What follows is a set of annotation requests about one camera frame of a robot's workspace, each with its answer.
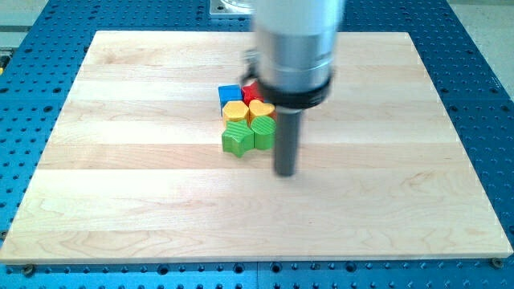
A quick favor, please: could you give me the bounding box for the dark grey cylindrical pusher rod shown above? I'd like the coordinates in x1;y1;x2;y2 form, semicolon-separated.
274;106;302;177

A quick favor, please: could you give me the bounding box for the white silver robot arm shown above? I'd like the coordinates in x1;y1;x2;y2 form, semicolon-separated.
252;0;345;177

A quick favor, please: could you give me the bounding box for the green circle block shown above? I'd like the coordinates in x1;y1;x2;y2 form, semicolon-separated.
251;116;276;150

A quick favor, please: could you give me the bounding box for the yellow heart block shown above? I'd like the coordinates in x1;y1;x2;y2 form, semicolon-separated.
248;100;275;122

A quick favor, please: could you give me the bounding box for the red star block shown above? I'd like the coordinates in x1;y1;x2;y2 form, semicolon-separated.
241;81;264;105

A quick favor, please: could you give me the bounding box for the green star block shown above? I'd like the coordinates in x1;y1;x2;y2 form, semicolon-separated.
222;120;254;157

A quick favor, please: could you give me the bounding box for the yellow hexagon block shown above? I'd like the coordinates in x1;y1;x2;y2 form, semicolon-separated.
222;100;250;127

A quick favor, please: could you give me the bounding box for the blue cube block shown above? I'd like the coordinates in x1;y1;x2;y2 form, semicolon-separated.
218;84;243;113

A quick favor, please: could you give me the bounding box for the light wooden board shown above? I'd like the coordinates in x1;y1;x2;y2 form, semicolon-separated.
1;31;512;264

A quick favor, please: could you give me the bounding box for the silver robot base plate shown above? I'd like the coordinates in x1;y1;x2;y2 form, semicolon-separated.
210;0;254;18

